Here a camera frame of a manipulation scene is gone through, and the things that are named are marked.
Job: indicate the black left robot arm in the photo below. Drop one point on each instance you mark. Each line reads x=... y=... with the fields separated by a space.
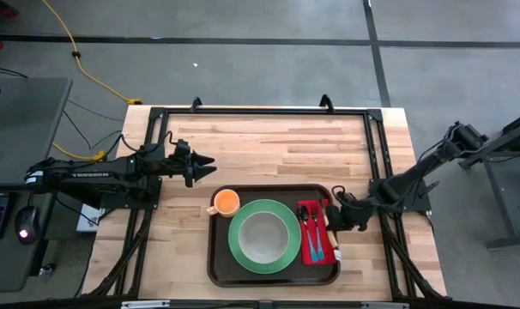
x=92 y=176

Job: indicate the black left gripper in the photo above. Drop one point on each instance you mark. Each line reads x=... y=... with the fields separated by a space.
x=183 y=161

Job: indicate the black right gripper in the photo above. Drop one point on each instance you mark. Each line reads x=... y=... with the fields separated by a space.
x=354 y=210

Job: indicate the grey side desk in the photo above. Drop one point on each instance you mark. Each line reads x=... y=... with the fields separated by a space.
x=24 y=129

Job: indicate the dark brown plastic tray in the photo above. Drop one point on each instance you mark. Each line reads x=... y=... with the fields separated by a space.
x=277 y=279

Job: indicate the green plate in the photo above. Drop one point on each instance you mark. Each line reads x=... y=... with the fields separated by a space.
x=236 y=251

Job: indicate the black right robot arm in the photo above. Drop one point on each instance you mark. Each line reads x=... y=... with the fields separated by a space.
x=414 y=176

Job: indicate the orange plastic mug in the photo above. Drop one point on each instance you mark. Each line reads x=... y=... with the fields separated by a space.
x=227 y=202

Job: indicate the white printed box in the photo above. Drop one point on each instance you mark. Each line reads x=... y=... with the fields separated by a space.
x=88 y=221

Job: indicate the black frame clamp hook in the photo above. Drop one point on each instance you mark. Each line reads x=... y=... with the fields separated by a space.
x=196 y=104
x=326 y=103

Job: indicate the black computer mouse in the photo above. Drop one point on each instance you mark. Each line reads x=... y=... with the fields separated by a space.
x=27 y=223

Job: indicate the red cloth napkin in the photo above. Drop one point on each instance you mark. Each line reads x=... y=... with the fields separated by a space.
x=305 y=253

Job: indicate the grey bowl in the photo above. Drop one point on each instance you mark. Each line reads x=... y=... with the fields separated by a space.
x=263 y=237

